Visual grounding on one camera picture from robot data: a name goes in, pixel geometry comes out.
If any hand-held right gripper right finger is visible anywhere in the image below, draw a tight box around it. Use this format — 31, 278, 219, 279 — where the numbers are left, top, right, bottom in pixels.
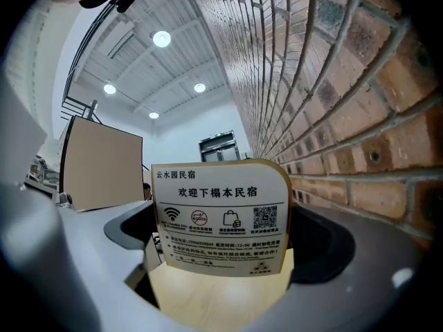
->
255, 202, 428, 332

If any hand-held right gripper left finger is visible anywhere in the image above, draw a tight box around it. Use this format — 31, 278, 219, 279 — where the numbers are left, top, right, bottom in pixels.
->
0, 181, 195, 332

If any white guesthouse welcome sign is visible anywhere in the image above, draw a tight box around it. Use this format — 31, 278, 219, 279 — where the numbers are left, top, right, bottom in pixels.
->
150, 158, 293, 277

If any cluttered white desk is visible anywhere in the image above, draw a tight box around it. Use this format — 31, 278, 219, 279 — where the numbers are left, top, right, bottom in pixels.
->
23, 153, 62, 194

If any brown partition board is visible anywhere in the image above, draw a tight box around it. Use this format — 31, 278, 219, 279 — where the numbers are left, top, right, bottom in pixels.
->
60, 115, 145, 212

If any black metal railing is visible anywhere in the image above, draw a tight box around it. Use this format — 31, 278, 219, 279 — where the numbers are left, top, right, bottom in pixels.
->
60, 96, 102, 124

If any dark double door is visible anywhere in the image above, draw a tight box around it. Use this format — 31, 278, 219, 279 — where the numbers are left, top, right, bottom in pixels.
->
198, 131, 242, 164

